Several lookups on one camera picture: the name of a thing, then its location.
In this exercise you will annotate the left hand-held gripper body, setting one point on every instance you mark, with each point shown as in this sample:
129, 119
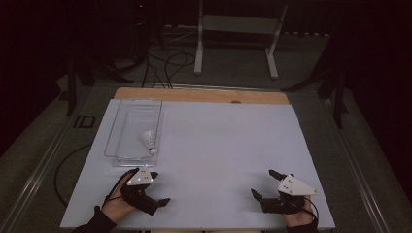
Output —
141, 177

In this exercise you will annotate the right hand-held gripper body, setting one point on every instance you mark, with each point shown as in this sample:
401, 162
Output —
293, 186

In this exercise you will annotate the white shuttlecock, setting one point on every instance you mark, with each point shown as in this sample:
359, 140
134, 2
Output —
147, 138

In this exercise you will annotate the clear plastic container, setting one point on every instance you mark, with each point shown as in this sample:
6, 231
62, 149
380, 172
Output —
129, 129

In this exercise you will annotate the person's right hand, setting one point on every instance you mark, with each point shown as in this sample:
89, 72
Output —
296, 218

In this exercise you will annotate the person's left hand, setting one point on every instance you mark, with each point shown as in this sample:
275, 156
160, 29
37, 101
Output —
117, 205

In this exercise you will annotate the white table mat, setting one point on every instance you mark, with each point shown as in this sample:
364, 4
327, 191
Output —
226, 136

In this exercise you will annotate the black rectangular floor plate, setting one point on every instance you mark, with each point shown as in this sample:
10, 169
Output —
85, 122

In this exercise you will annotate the black tripod stand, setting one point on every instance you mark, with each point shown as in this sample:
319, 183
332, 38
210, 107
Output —
339, 103
71, 90

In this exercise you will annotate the metal floor rail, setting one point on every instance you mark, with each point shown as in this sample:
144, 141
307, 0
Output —
37, 176
356, 168

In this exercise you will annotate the white metal stand frame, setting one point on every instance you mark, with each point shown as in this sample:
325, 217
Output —
239, 24

